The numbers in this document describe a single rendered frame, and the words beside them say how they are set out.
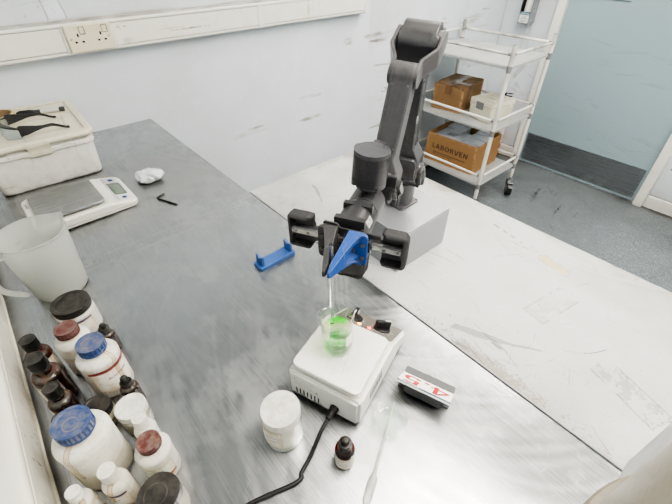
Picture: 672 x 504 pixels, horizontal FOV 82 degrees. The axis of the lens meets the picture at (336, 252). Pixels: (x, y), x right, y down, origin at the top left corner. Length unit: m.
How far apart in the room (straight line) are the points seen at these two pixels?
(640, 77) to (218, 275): 2.97
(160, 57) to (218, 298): 1.24
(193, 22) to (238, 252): 1.13
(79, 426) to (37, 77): 1.39
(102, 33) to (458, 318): 1.51
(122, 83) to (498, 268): 1.54
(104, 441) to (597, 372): 0.80
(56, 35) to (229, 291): 1.15
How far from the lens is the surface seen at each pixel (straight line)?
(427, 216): 0.93
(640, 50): 3.33
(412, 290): 0.88
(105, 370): 0.74
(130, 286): 0.99
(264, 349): 0.77
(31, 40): 1.74
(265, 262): 0.93
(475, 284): 0.93
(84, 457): 0.65
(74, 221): 1.24
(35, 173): 1.50
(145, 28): 1.81
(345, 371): 0.63
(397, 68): 0.68
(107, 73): 1.85
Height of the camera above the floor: 1.51
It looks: 40 degrees down
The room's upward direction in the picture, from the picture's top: straight up
